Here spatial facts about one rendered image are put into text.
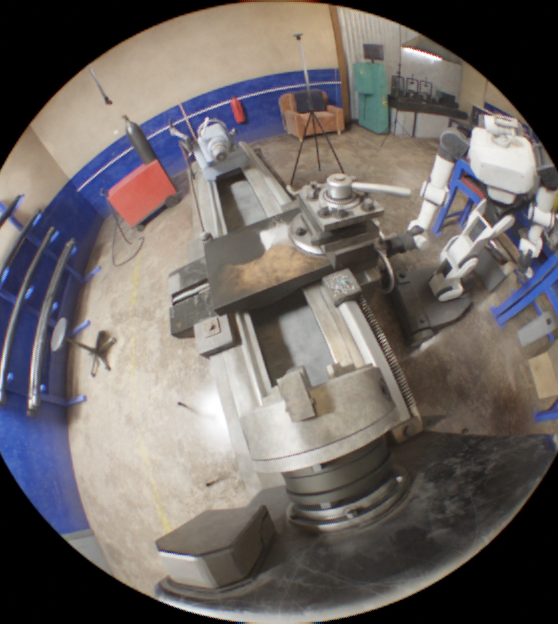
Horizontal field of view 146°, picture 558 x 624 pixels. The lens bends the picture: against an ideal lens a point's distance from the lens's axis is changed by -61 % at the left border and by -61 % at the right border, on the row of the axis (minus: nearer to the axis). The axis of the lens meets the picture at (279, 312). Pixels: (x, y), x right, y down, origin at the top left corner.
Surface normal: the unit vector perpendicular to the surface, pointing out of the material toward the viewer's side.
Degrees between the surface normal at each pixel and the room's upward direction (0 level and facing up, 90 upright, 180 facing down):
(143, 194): 90
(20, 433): 90
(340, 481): 1
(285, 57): 90
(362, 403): 27
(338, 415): 10
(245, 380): 0
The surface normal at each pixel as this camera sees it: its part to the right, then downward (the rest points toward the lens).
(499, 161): -0.80, 0.45
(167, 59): 0.31, 0.83
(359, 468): 0.16, -0.53
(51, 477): 0.93, -0.36
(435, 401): -0.18, -0.43
